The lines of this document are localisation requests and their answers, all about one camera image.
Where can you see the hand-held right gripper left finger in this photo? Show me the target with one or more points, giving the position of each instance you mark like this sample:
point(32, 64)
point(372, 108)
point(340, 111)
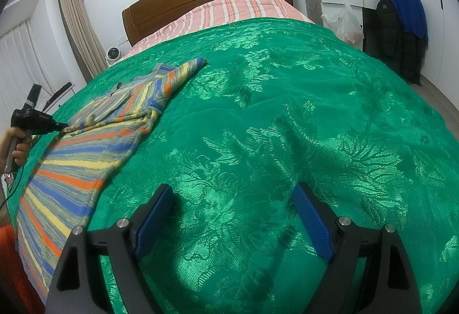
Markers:
point(156, 217)

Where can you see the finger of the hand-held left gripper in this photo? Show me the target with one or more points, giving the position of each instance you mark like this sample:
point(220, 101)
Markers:
point(57, 126)

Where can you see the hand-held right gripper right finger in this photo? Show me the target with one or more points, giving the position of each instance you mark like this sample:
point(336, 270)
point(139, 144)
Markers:
point(312, 220)

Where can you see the striped knit sweater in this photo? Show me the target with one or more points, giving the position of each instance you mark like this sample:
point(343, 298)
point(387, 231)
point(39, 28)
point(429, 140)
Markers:
point(89, 156)

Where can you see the person's left hand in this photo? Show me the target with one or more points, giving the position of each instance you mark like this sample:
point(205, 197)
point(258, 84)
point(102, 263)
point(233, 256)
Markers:
point(19, 154)

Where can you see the black elongated object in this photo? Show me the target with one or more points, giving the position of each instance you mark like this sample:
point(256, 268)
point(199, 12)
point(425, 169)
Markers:
point(59, 93)

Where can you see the small white fan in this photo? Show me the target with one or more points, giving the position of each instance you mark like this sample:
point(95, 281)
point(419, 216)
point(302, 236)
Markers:
point(114, 55)

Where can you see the beige curtain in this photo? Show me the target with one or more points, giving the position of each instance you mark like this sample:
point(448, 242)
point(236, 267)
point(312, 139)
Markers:
point(77, 30)

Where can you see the green patterned blanket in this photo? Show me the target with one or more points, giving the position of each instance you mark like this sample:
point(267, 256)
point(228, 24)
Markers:
point(269, 120)

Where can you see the person's orange clothing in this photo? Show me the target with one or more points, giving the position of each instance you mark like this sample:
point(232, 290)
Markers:
point(18, 263)

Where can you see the clear plastic bag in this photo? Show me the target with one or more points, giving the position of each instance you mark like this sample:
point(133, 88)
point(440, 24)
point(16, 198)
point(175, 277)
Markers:
point(342, 23)

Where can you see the pink striped pillow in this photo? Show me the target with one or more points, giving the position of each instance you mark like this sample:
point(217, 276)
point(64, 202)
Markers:
point(222, 12)

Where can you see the black jacket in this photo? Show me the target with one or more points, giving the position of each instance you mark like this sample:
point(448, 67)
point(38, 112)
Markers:
point(394, 34)

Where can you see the white wardrobe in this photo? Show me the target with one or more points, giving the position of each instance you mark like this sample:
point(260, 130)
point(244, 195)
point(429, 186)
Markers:
point(444, 30)

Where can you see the blue cloth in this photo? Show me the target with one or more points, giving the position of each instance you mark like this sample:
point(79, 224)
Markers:
point(408, 9)

